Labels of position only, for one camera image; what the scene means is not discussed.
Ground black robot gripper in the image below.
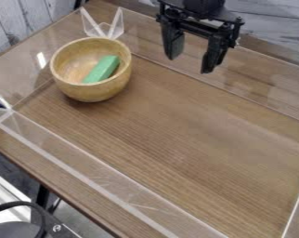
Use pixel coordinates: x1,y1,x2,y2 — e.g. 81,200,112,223
156,0,244,73

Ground green rectangular block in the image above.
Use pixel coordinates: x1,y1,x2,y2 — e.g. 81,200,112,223
81,55,120,84

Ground brown wooden bowl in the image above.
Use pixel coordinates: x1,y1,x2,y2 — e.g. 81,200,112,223
49,37,132,102

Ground clear acrylic tray walls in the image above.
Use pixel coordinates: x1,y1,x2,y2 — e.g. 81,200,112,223
0,11,299,238

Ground black table leg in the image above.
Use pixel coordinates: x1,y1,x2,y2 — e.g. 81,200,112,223
36,185,51,208

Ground dark metal floor bracket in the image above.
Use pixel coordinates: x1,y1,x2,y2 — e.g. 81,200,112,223
41,210,81,238

